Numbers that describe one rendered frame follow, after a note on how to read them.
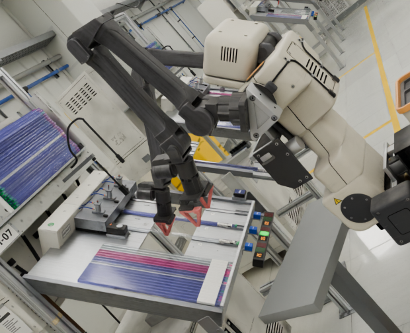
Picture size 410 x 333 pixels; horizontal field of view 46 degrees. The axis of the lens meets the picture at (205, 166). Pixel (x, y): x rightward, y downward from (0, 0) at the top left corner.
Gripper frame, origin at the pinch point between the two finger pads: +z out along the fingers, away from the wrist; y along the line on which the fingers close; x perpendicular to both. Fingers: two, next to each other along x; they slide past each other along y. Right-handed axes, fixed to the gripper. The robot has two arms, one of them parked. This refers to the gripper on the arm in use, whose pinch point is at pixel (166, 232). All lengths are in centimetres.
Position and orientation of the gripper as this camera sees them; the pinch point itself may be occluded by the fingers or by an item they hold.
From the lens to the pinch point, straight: 195.5
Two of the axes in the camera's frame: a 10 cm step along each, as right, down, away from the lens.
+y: -2.3, 4.3, -8.7
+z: 0.6, 9.0, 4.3
